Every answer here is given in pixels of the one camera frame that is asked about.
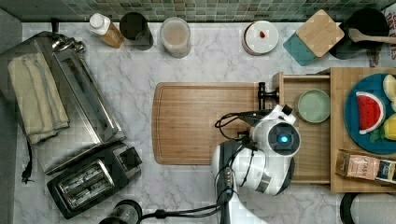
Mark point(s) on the wooden spoon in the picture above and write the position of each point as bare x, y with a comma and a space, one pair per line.
357, 36

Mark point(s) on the silver black toaster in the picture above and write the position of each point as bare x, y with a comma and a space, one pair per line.
94, 179

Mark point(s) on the yellow plush lemon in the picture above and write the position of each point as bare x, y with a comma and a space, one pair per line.
390, 128

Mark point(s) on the black pot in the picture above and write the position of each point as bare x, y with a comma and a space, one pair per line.
368, 21

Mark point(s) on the plush watermelon slice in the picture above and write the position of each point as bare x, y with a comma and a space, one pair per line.
371, 111

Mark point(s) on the wooden cabinet top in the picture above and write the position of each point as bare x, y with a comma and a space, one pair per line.
342, 80

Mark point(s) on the light green bowl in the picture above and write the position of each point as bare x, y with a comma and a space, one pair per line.
313, 106

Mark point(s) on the pale plush pear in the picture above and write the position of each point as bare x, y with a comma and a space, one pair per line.
389, 87

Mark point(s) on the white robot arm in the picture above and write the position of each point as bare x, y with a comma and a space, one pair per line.
261, 159

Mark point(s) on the blue round plate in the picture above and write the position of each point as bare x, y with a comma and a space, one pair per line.
372, 84

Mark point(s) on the white capped juice bottle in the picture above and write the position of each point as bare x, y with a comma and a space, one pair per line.
103, 27

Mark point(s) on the large wooden cutting board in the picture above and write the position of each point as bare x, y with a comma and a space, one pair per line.
184, 116

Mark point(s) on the black cup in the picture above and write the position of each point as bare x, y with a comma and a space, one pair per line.
135, 28

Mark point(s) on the beige folded towel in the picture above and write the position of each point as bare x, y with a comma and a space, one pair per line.
41, 107

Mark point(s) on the teal box with wooden lid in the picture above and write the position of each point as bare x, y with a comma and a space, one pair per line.
314, 38

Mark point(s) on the wooden drawer with black handle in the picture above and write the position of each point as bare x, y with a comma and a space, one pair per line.
313, 161

